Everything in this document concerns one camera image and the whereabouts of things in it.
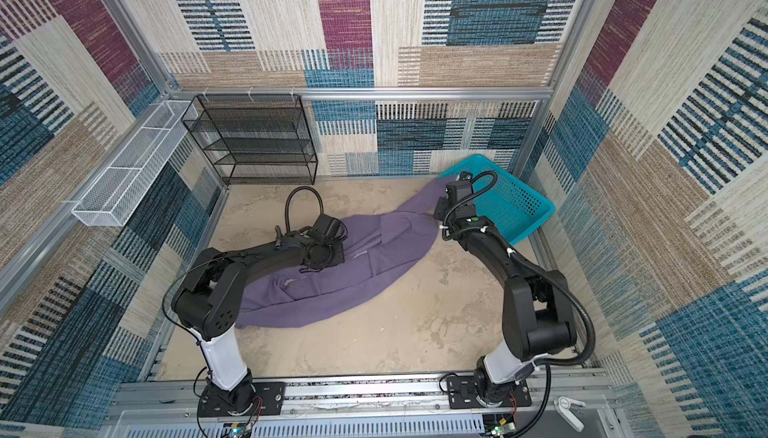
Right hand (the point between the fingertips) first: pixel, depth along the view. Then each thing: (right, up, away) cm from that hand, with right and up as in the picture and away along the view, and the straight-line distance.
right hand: (448, 206), depth 91 cm
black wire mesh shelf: (-67, +25, +19) cm, 74 cm away
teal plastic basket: (+27, +1, +18) cm, 32 cm away
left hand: (-33, -15, +5) cm, 37 cm away
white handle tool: (+23, -46, -21) cm, 55 cm away
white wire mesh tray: (-83, +2, -20) cm, 85 cm away
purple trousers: (-23, -13, +7) cm, 27 cm away
